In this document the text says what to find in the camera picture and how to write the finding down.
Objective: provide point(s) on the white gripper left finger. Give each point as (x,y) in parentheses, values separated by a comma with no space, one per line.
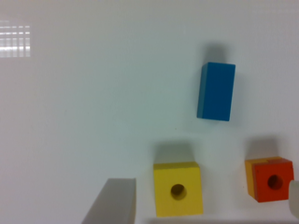
(115,204)

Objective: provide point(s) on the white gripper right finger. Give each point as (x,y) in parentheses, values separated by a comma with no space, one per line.
(294,198)

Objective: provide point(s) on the yellow block with hole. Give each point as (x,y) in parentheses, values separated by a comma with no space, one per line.
(178,189)

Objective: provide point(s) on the orange block with hole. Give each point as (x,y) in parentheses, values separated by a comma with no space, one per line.
(270,180)

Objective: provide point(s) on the yellow block under orange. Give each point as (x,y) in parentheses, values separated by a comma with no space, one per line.
(249,172)

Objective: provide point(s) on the blue rectangular block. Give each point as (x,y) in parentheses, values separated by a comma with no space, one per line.
(216,91)

